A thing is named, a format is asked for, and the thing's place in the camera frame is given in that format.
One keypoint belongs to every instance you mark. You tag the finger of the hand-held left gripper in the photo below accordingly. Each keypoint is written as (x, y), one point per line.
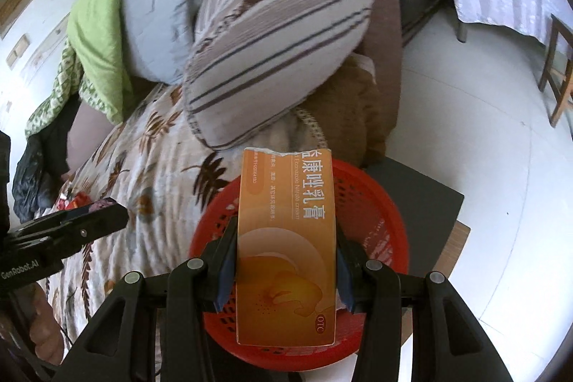
(85, 206)
(103, 223)

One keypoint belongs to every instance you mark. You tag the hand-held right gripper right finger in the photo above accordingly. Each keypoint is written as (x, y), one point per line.
(344, 288)

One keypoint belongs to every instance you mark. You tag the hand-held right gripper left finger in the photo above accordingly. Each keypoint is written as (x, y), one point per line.
(226, 283)

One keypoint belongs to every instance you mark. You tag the red snack wrapper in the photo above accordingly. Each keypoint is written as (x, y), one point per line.
(74, 200)

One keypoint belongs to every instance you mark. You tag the orange medicine box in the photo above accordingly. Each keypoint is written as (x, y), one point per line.
(286, 252)

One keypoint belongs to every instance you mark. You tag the red plastic basket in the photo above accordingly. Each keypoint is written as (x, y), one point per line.
(371, 207)

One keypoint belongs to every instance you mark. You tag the dark shiny cloth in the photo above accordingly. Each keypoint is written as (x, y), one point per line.
(29, 185)

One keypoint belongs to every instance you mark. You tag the mauve cushion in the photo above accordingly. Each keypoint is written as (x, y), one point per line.
(89, 140)

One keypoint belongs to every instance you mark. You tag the leaf print blanket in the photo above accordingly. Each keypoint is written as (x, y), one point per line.
(156, 167)

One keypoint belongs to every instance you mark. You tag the black garment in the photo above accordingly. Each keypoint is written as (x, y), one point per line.
(62, 131)

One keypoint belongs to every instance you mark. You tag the green patterned cloth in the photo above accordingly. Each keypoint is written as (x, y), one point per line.
(58, 95)

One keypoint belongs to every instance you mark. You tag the black stool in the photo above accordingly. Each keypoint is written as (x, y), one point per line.
(429, 203)

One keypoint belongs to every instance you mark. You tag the plain green blanket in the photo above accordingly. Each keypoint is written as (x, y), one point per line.
(103, 42)

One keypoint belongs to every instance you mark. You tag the brown fuzzy cloth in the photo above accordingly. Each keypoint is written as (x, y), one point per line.
(353, 104)

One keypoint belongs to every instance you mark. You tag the grey-blue quilt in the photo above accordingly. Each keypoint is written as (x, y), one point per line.
(156, 28)

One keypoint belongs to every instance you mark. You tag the striped folded quilt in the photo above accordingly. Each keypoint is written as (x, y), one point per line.
(277, 51)

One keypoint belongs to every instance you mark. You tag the wooden chair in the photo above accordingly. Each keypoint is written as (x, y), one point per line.
(548, 64)

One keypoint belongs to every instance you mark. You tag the wall switch plate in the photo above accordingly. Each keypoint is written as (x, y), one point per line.
(18, 51)

